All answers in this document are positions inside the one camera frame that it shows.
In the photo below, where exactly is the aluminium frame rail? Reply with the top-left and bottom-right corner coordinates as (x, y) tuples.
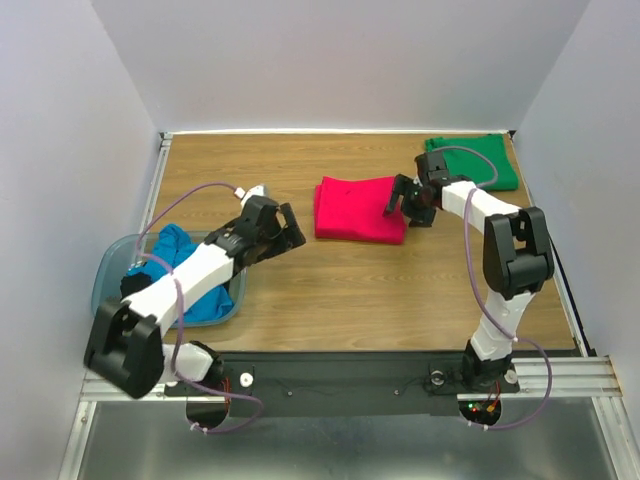
(80, 370), (224, 403)

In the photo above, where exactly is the folded green t shirt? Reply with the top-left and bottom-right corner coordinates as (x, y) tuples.
(425, 134), (519, 191)

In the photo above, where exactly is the teal plastic bin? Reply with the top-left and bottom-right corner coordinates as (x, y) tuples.
(91, 231), (247, 328)

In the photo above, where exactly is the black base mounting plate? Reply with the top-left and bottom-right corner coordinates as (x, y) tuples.
(164, 350), (521, 419)

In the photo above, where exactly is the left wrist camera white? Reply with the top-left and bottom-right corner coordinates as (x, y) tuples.
(234, 184), (267, 206)

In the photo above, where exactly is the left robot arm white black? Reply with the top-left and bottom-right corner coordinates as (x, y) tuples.
(83, 195), (306, 399)

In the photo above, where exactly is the blue t shirt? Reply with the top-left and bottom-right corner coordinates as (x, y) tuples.
(126, 224), (235, 325)

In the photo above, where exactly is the red t shirt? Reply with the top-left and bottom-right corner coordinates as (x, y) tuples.
(313, 176), (407, 245)

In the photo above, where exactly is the black garment in bin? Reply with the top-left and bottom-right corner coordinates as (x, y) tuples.
(120, 272), (153, 298)

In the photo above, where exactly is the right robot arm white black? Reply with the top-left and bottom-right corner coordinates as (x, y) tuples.
(384, 147), (554, 390)

